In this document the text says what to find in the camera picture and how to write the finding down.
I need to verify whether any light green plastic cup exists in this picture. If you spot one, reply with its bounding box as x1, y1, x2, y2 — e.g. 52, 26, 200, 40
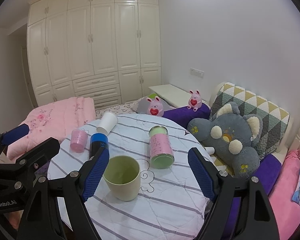
103, 155, 141, 202

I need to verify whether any small pink plastic cup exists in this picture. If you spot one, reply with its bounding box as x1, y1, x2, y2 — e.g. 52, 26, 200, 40
70, 129, 89, 153

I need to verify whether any white paper cup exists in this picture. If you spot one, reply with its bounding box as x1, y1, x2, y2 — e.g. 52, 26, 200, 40
96, 112, 118, 135

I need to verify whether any pink pillow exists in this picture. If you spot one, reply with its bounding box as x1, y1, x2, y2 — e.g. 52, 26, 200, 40
269, 150, 300, 239

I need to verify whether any pink floral quilt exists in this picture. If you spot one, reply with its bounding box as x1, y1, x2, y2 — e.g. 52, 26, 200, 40
6, 97, 96, 161

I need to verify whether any blue and black can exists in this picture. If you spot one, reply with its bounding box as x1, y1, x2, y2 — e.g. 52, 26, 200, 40
89, 133, 109, 159

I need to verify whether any grey elephant plush toy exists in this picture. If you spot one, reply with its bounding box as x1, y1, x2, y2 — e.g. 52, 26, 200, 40
187, 102, 263, 179

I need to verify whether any white purple-striped table cloth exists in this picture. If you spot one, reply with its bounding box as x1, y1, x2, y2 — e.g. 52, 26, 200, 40
46, 113, 216, 240

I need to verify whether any triangle patterned headboard cushion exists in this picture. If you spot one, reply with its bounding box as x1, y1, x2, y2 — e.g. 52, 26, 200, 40
210, 82, 290, 160

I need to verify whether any pink green cylindrical canister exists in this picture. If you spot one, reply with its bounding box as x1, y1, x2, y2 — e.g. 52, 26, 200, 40
149, 126, 174, 169

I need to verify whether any purple blanket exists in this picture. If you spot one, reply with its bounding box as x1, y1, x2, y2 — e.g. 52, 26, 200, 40
163, 103, 210, 128

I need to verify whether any pink bunny plush left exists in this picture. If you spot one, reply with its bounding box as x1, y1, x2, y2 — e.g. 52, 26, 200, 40
147, 96, 164, 116

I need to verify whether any pink bunny plush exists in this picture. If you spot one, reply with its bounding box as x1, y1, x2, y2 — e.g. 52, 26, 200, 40
147, 96, 164, 116
187, 90, 203, 112

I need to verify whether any pink bunny plush right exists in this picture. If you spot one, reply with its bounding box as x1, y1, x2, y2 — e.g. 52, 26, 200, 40
187, 90, 203, 112

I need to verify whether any cream white wardrobe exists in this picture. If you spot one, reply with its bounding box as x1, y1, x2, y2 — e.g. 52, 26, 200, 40
27, 0, 161, 109

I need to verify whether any white bedside table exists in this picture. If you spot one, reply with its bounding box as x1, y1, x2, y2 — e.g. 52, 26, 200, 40
149, 84, 191, 108

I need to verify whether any white wall socket panel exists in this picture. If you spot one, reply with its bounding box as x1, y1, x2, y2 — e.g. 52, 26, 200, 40
190, 68, 204, 78

